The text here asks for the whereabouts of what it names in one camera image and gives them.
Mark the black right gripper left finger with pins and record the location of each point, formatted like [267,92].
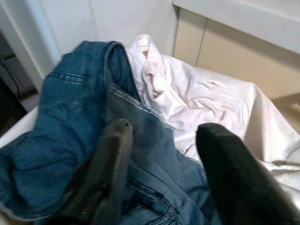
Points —
[106,173]

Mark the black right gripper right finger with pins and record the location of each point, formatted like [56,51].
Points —
[234,178]

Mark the blue denim jeans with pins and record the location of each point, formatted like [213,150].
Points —
[70,131]

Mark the white crumpled shirt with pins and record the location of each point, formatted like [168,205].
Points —
[187,98]

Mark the white door frame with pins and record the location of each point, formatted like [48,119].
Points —
[25,44]

